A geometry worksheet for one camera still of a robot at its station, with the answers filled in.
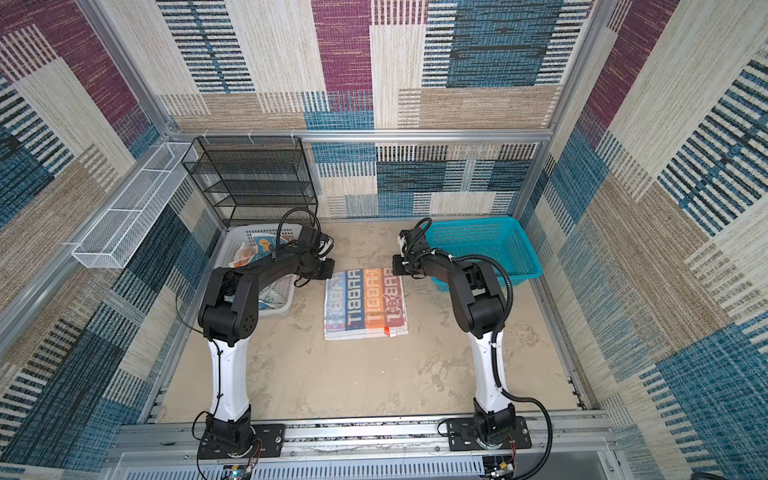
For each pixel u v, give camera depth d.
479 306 0.58
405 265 0.83
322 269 0.94
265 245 1.08
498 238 1.12
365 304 0.97
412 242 0.85
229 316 0.57
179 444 0.75
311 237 0.86
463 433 0.73
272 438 0.73
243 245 1.01
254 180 1.09
